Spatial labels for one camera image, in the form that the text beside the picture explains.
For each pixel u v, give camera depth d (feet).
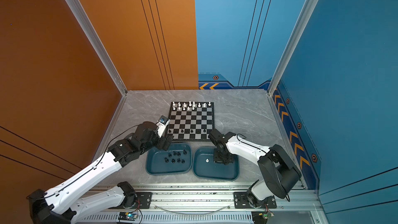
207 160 2.78
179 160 2.78
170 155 2.85
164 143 2.20
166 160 2.78
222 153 2.33
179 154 2.85
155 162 2.81
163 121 2.13
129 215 2.32
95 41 2.95
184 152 2.85
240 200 2.39
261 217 2.31
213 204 2.42
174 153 2.85
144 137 1.89
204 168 3.00
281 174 1.41
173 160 2.78
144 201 2.41
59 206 1.28
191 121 3.33
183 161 2.78
